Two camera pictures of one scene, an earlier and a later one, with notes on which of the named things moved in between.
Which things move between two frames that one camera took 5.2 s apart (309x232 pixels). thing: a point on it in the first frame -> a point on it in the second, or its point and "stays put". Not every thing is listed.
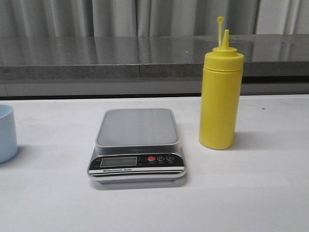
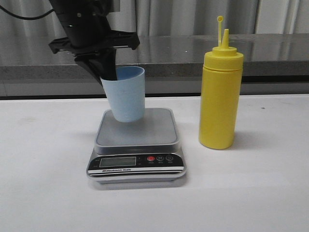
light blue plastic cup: x=8 y=142 -> x=126 y=95
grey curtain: x=152 y=18 stays put
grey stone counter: x=273 y=64 stays put
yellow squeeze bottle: x=220 y=94 stays put
